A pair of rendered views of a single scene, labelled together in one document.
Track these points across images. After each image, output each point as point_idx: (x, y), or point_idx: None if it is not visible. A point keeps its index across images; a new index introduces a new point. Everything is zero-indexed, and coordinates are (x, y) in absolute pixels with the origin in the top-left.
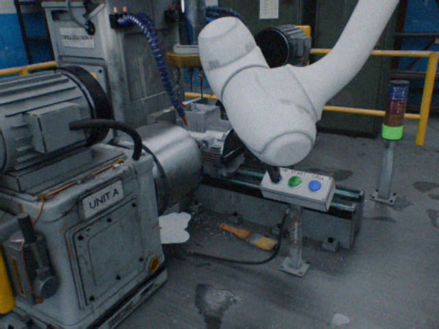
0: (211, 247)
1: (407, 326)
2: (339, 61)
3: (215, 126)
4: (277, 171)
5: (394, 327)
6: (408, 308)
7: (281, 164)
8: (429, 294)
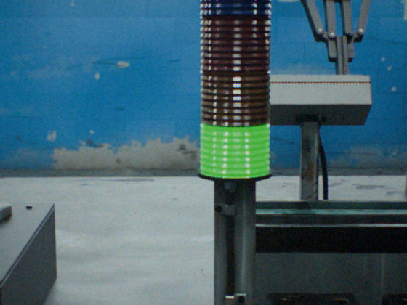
0: None
1: (122, 247)
2: None
3: None
4: (337, 70)
5: (138, 245)
6: (123, 257)
7: None
8: (92, 272)
